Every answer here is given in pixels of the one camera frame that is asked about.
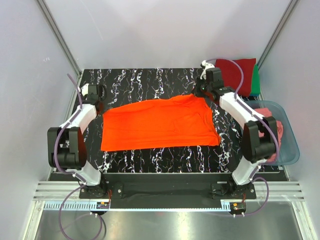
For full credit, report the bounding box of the orange t shirt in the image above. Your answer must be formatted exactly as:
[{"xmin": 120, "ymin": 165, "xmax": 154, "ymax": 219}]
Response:
[{"xmin": 100, "ymin": 94, "xmax": 221, "ymax": 152}]

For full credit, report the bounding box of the clear blue plastic bin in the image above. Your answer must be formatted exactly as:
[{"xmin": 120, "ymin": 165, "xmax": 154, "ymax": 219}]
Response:
[{"xmin": 246, "ymin": 100, "xmax": 300, "ymax": 166}]

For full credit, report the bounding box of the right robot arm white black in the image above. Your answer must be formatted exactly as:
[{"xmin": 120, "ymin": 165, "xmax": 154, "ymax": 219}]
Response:
[{"xmin": 192, "ymin": 62, "xmax": 279, "ymax": 199}]

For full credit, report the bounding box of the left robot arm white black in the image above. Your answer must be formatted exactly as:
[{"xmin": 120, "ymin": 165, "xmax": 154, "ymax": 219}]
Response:
[{"xmin": 47, "ymin": 83, "xmax": 108, "ymax": 198}]

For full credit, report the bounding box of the folded red t shirt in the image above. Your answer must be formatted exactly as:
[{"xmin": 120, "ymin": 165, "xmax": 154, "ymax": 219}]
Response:
[{"xmin": 215, "ymin": 58, "xmax": 256, "ymax": 95}]

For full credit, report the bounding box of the folded green t shirt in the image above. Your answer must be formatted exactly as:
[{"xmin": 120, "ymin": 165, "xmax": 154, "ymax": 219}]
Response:
[{"xmin": 250, "ymin": 64, "xmax": 261, "ymax": 94}]

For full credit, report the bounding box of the pink t shirt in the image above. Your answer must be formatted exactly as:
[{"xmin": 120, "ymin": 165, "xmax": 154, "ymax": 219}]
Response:
[{"xmin": 255, "ymin": 107, "xmax": 284, "ymax": 165}]

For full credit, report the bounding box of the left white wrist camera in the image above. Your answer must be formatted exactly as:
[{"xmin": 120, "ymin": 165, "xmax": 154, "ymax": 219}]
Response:
[{"xmin": 78, "ymin": 83, "xmax": 90, "ymax": 96}]

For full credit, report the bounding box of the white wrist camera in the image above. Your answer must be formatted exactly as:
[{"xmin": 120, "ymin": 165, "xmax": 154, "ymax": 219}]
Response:
[
  {"xmin": 200, "ymin": 60, "xmax": 215, "ymax": 80},
  {"xmin": 78, "ymin": 83, "xmax": 90, "ymax": 96}
]

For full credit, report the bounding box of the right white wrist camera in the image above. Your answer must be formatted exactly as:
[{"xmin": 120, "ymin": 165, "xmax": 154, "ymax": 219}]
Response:
[{"xmin": 200, "ymin": 60, "xmax": 215, "ymax": 80}]

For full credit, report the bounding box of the left aluminium frame post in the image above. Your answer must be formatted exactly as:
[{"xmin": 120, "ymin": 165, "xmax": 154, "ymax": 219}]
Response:
[{"xmin": 35, "ymin": 0, "xmax": 82, "ymax": 77}]

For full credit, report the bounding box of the aluminium frame post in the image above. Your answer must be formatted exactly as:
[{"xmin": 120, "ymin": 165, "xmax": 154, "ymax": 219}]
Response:
[
  {"xmin": 257, "ymin": 0, "xmax": 300, "ymax": 70},
  {"xmin": 35, "ymin": 0, "xmax": 82, "ymax": 77}
]

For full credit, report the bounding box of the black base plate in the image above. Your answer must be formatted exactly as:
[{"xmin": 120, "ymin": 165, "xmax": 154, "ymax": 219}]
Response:
[{"xmin": 78, "ymin": 172, "xmax": 256, "ymax": 210}]

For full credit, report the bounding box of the right aluminium frame post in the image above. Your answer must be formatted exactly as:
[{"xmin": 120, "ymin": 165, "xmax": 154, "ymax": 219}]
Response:
[{"xmin": 257, "ymin": 0, "xmax": 300, "ymax": 70}]

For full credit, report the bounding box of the white slotted cable duct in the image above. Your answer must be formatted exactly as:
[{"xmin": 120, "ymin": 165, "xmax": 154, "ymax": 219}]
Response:
[{"xmin": 43, "ymin": 200, "xmax": 241, "ymax": 212}]

